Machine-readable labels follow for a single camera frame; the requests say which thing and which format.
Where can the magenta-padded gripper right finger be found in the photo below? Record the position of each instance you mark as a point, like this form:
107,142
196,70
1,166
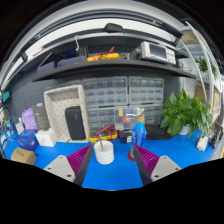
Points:
165,168

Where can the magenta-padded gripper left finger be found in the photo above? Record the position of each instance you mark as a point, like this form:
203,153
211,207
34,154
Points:
60,168

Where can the blue drink bottle gold cap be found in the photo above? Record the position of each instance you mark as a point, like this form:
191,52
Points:
139,133

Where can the small white carton box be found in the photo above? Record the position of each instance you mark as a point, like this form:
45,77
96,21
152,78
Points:
46,137

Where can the flat round red coaster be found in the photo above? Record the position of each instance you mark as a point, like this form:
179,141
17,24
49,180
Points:
131,156

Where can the brown cardboard box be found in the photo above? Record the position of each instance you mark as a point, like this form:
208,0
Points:
23,156

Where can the blue printed carton box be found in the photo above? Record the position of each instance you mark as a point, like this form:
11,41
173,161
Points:
27,140

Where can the white power adapter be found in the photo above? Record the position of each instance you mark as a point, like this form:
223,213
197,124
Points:
202,143

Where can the white ribbed cup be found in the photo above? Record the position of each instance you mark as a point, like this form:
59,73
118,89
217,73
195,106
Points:
104,155

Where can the metal stirring rod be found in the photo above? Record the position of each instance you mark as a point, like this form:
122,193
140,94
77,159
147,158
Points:
101,141

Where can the small black case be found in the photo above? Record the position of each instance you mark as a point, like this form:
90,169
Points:
125,136

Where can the dark grey carton box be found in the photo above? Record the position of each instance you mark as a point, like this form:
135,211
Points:
41,116

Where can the grey small-parts drawer cabinet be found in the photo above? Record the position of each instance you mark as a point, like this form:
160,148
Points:
154,113
100,118
105,91
146,90

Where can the green leafy potted plant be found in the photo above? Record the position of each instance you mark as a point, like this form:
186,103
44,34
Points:
181,113

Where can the purple plastic bag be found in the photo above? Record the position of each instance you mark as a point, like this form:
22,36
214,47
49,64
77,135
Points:
28,118

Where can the yellow multimeter with red leads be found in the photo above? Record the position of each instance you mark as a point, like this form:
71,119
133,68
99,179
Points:
111,136

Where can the clear plastic parts box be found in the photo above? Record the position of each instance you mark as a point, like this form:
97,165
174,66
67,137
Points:
125,118

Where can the dark grey pegboard panel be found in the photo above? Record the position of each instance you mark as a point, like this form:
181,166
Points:
30,93

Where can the teal box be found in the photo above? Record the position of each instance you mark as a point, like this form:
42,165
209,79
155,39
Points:
6,96

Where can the black workbench shelf unit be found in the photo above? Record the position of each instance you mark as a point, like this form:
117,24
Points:
110,66

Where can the white metal shelf rack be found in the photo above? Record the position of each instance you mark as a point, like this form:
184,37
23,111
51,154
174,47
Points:
190,38

